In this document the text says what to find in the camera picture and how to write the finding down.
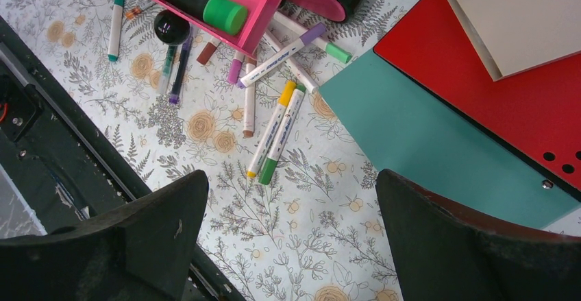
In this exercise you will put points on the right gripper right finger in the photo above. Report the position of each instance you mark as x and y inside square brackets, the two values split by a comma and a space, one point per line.
[443, 250]

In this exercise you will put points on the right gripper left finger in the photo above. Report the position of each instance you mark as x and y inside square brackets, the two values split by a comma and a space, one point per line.
[139, 251]

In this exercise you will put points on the green cap black highlighter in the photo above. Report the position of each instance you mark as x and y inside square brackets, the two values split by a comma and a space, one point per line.
[225, 15]

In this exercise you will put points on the teal folder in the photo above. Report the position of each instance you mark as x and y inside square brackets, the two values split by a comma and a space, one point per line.
[401, 127]

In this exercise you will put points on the floral table mat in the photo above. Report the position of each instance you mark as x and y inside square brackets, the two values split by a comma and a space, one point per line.
[315, 233]

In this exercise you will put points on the yellow cap white marker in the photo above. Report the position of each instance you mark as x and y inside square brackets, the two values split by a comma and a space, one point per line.
[271, 129]

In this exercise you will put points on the brown cap white marker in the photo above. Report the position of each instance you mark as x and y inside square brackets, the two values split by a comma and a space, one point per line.
[249, 111]

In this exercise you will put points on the red folder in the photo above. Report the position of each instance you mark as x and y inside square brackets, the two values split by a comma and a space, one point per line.
[537, 111]

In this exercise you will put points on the green gel pen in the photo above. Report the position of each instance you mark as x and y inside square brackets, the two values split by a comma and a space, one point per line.
[166, 69]

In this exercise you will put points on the purple gel pen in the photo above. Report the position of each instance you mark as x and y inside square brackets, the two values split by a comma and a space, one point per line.
[184, 55]

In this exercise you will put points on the green cap white marker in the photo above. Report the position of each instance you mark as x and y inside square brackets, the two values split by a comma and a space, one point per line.
[282, 135]

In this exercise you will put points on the pink cap white marker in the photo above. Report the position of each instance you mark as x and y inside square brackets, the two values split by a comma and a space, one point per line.
[235, 68]

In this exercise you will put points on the beige cardboard sheet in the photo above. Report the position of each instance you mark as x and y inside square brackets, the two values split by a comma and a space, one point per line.
[513, 36]

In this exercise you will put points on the purple cap white marker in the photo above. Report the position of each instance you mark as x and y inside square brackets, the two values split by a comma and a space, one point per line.
[283, 55]

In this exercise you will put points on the teal cap white marker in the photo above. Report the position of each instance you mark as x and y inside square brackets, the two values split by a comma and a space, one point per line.
[115, 30]

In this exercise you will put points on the light green cap marker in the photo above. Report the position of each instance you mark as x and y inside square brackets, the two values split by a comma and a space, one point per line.
[330, 48]

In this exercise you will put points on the pink bottom drawer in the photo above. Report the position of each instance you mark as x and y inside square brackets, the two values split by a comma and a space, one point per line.
[330, 9]

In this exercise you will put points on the black mounting rail base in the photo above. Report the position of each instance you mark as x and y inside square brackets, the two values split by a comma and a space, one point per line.
[64, 166]

